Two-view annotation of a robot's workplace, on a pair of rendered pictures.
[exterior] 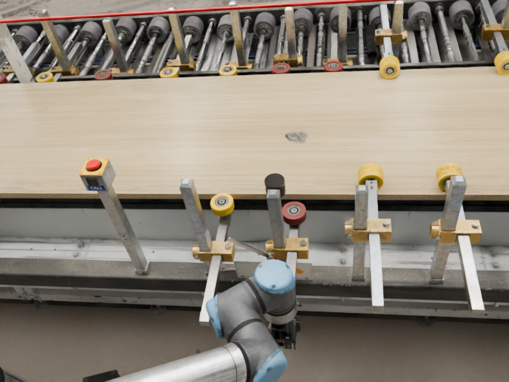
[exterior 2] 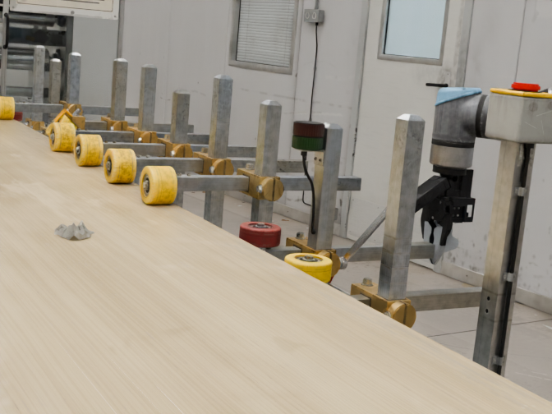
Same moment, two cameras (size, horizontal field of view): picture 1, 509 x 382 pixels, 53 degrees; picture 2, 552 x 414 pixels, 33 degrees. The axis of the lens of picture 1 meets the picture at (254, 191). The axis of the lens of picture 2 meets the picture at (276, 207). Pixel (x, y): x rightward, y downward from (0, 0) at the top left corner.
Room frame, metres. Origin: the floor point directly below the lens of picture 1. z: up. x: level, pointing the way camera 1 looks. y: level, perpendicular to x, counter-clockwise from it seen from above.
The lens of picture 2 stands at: (2.28, 1.20, 1.27)
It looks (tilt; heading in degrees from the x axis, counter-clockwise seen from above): 10 degrees down; 227
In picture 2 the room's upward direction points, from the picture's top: 5 degrees clockwise
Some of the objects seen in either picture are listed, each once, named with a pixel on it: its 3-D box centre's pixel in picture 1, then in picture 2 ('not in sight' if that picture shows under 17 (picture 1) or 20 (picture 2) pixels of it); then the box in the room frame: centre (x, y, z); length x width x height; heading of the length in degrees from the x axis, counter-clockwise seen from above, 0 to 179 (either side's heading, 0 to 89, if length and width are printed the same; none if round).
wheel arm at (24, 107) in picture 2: not in sight; (74, 108); (0.57, -1.79, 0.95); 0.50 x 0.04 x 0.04; 166
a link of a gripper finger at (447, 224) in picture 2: not in sight; (442, 224); (0.70, 0.00, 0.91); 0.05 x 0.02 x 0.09; 76
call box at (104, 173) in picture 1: (98, 175); (522, 117); (1.13, 0.44, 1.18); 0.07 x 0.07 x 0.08; 76
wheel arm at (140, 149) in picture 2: not in sight; (177, 149); (0.81, -0.81, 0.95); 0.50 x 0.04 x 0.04; 166
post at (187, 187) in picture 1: (201, 233); (395, 255); (1.07, 0.19, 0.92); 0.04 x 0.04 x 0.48; 76
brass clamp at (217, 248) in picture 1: (213, 251); (382, 306); (1.07, 0.17, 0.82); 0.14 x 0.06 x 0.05; 76
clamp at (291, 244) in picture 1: (287, 247); (310, 256); (1.01, -0.07, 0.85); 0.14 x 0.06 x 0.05; 76
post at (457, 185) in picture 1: (445, 235); (216, 175); (0.89, -0.54, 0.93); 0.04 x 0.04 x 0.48; 76
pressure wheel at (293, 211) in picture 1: (295, 220); (258, 252); (1.11, -0.12, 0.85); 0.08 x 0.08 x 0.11
